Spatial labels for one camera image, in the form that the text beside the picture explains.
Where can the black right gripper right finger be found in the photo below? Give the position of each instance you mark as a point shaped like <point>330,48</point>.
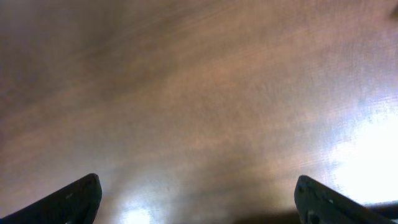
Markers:
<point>317,203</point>

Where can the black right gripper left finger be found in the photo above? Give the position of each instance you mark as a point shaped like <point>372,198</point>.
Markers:
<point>77,202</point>

